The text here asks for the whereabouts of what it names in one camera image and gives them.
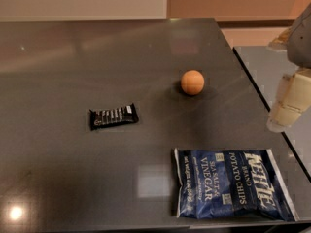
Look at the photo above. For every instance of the orange fruit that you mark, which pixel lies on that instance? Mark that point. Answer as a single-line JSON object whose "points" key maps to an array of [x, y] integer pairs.
{"points": [[192, 82]]}

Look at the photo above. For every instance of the blue kettle chips bag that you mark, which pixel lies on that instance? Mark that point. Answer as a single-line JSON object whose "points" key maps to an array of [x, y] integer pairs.
{"points": [[227, 183]]}

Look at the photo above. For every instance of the grey side table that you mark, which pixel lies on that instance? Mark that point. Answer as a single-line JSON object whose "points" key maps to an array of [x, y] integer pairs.
{"points": [[265, 68]]}

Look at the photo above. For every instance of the black rxbar chocolate bar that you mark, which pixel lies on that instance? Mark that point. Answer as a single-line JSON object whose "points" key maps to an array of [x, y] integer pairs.
{"points": [[107, 118]]}

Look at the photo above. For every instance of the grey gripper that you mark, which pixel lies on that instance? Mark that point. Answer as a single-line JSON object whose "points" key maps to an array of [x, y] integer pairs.
{"points": [[301, 44]]}

